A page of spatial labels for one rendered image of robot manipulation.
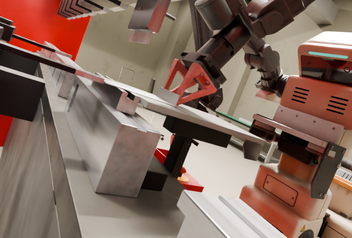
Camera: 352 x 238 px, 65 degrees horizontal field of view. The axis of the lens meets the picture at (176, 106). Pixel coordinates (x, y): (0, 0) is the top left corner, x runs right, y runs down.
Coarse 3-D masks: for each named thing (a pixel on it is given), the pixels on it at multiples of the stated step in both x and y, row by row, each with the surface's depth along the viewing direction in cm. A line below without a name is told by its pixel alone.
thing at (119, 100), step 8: (96, 88) 54; (104, 88) 50; (112, 88) 46; (120, 88) 44; (104, 96) 48; (112, 96) 45; (120, 96) 41; (128, 96) 45; (136, 96) 42; (112, 104) 44; (120, 104) 42; (128, 104) 42; (136, 104) 43; (128, 112) 43
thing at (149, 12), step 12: (144, 0) 47; (156, 0) 42; (168, 0) 42; (144, 12) 45; (156, 12) 42; (132, 24) 49; (144, 24) 43; (156, 24) 42; (132, 36) 50; (144, 36) 44
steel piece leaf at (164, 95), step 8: (128, 88) 47; (136, 88) 54; (160, 88) 56; (144, 96) 46; (152, 96) 50; (160, 96) 55; (168, 96) 52; (176, 96) 50; (168, 104) 48; (176, 104) 49
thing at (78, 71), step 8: (0, 32) 38; (0, 40) 42; (0, 48) 36; (8, 48) 37; (16, 48) 37; (24, 56) 38; (32, 56) 38; (40, 56) 39; (48, 64) 39; (56, 64) 40; (64, 64) 42; (72, 72) 41; (80, 72) 42; (88, 72) 44; (96, 80) 43
